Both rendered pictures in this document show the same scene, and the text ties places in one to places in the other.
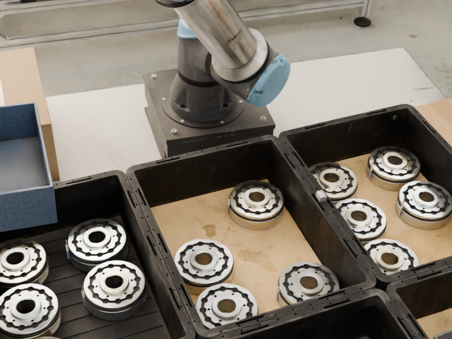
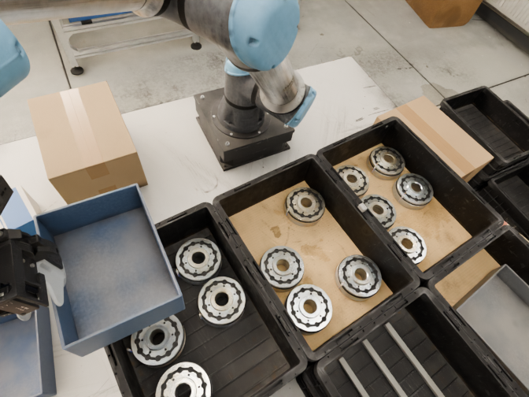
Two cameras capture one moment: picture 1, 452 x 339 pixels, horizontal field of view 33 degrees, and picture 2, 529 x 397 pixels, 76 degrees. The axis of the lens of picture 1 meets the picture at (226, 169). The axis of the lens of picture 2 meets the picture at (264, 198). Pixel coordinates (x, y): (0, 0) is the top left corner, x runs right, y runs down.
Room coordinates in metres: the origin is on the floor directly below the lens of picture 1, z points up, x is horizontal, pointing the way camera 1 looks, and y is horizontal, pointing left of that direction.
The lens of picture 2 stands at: (0.62, 0.19, 1.60)
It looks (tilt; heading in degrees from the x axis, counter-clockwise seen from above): 58 degrees down; 341
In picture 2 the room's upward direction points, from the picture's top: 11 degrees clockwise
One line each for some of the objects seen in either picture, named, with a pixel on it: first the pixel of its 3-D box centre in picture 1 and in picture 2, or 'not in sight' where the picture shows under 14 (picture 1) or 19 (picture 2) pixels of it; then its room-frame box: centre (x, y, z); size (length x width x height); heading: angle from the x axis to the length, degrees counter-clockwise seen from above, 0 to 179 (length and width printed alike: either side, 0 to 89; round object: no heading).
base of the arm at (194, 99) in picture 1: (202, 84); (242, 104); (1.40, 0.06, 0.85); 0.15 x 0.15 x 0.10
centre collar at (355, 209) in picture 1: (358, 216); (378, 209); (0.99, -0.24, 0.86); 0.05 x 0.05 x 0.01
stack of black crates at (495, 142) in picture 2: not in sight; (464, 152); (1.52, -1.11, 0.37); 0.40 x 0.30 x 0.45; 18
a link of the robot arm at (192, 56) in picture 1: (207, 41); (247, 75); (1.39, 0.05, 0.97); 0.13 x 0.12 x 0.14; 47
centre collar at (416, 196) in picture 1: (426, 197); (416, 187); (1.05, -0.38, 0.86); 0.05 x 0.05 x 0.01
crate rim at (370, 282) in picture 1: (242, 227); (312, 241); (0.90, -0.03, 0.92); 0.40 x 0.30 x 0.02; 23
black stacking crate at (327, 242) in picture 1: (241, 247); (307, 250); (0.90, -0.03, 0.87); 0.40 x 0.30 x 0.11; 23
